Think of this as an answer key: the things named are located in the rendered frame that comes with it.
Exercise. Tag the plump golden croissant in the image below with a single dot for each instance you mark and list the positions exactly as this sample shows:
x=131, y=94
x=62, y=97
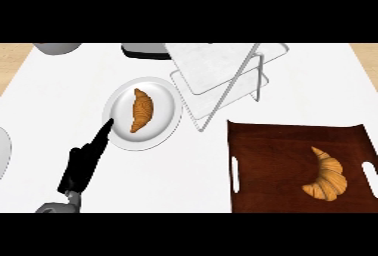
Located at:
x=329, y=178

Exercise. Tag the white round plate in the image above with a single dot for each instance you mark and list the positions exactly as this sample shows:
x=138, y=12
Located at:
x=163, y=110

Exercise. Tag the grey round vessel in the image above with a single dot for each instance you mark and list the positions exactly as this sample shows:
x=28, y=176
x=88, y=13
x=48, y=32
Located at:
x=57, y=48

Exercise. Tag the dark brown wooden tray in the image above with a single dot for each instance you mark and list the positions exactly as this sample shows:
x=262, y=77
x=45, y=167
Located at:
x=276, y=160

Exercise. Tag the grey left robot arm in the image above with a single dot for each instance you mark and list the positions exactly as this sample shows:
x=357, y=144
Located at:
x=63, y=205

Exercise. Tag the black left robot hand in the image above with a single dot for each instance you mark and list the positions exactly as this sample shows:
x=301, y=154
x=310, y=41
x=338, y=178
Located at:
x=84, y=160

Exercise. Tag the black and grey appliance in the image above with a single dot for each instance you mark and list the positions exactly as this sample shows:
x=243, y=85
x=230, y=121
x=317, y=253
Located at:
x=146, y=52

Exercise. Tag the slim brown croissant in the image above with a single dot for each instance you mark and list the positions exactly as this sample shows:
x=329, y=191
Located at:
x=143, y=110

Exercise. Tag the pale grey rounded object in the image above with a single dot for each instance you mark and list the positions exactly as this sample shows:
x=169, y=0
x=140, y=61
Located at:
x=4, y=153

